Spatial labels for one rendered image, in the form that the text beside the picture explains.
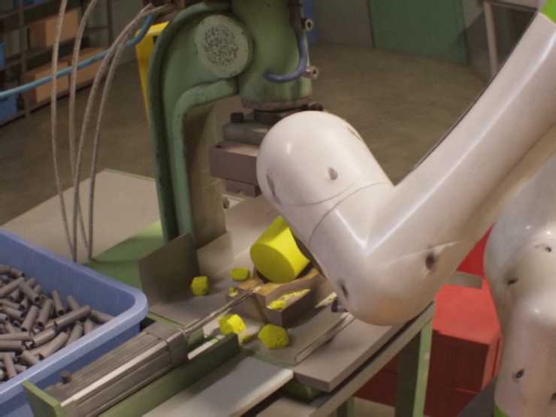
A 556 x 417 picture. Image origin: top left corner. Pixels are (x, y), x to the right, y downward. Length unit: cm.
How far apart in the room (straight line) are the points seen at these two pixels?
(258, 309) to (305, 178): 35
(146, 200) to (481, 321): 83
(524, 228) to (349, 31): 666
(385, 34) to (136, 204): 576
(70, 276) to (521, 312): 70
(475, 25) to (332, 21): 161
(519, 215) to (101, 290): 59
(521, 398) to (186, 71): 64
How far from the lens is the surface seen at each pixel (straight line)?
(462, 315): 194
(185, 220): 117
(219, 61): 101
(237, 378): 98
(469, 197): 70
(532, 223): 91
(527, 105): 69
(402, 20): 711
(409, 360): 123
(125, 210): 160
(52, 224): 161
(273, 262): 108
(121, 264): 129
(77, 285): 119
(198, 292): 116
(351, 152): 77
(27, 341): 111
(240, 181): 100
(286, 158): 77
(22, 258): 133
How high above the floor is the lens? 156
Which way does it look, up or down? 24 degrees down
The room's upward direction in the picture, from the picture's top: 5 degrees counter-clockwise
